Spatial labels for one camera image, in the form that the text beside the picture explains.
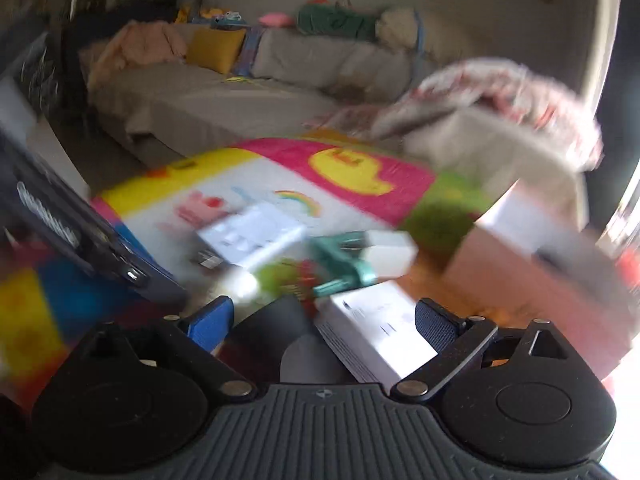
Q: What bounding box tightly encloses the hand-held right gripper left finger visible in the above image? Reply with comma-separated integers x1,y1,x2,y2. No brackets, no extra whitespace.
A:
65,296,256,402

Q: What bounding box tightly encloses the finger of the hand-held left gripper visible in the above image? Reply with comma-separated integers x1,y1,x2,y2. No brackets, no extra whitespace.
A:
87,225,190,307

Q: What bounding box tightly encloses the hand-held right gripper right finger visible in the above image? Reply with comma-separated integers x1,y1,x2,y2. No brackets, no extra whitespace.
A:
392,297,596,403

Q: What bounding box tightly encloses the white labelled box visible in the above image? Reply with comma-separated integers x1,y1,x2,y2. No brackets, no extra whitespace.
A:
315,281,441,383

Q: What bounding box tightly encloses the white power adapter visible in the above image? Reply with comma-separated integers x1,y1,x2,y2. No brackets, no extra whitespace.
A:
361,230,420,281

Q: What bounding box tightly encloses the white cable box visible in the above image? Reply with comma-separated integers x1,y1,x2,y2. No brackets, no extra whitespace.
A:
196,202,308,270

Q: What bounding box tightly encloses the teal plastic tool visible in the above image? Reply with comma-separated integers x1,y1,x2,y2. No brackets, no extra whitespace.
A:
309,234,381,297

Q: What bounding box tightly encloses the cardboard box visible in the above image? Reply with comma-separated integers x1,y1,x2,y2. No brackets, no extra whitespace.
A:
442,180,633,376

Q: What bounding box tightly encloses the colourful play mat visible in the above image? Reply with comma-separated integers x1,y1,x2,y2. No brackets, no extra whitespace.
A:
0,130,483,396

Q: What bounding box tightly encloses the pink cloth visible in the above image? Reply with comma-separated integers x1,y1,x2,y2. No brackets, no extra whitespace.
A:
87,20,189,87

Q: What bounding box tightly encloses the beige upholstered seat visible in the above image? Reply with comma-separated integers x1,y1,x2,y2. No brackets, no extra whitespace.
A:
404,109,588,221

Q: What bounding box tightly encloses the beige sofa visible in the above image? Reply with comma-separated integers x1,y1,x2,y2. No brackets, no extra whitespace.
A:
87,24,436,168

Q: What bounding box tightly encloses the yellow cushion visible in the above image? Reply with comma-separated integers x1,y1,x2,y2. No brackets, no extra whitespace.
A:
186,27,247,75

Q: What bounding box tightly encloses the printed blanket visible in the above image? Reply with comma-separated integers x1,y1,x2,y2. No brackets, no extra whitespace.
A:
372,57,606,173

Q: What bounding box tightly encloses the pink plush toy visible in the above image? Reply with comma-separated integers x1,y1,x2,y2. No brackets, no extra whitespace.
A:
257,12,296,29

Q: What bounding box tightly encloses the beige plush toy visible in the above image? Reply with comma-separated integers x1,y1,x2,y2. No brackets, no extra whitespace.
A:
375,7,427,52

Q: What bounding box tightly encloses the green cloth on sofa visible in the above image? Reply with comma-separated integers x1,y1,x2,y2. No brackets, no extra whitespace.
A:
297,4,381,42

